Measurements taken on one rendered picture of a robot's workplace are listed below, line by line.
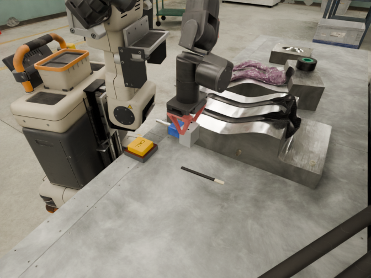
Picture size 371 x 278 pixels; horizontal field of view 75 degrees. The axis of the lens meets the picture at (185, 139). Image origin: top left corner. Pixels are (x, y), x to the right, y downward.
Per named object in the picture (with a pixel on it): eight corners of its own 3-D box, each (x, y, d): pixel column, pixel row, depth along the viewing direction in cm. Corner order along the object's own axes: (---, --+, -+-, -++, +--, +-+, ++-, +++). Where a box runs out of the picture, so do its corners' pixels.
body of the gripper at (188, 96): (207, 99, 63) (210, 73, 59) (187, 118, 57) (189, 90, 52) (186, 92, 66) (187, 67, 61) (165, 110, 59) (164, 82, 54)
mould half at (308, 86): (196, 97, 108) (197, 74, 101) (206, 73, 128) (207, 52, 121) (315, 111, 99) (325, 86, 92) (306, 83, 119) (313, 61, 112)
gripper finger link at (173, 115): (201, 129, 67) (203, 100, 61) (187, 143, 62) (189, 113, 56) (180, 121, 69) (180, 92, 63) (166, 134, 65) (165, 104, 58)
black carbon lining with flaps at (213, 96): (190, 115, 85) (190, 90, 79) (210, 95, 95) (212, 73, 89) (292, 148, 71) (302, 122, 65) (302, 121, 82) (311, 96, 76)
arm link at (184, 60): (187, 46, 56) (170, 53, 52) (211, 53, 52) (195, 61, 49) (186, 74, 60) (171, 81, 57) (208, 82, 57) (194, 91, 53)
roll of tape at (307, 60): (295, 70, 104) (298, 62, 102) (295, 63, 110) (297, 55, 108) (315, 72, 103) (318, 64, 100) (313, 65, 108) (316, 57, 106)
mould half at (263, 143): (167, 133, 87) (165, 101, 79) (200, 102, 105) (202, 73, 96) (314, 189, 68) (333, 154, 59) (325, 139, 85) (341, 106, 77)
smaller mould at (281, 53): (268, 62, 140) (271, 50, 135) (275, 54, 149) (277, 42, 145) (305, 69, 132) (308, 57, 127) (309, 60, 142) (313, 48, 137)
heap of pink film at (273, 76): (224, 84, 105) (227, 67, 100) (228, 68, 118) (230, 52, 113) (287, 91, 100) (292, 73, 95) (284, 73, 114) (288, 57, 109)
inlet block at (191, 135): (152, 131, 71) (150, 116, 68) (162, 122, 74) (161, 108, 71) (190, 148, 66) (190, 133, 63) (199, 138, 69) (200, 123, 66)
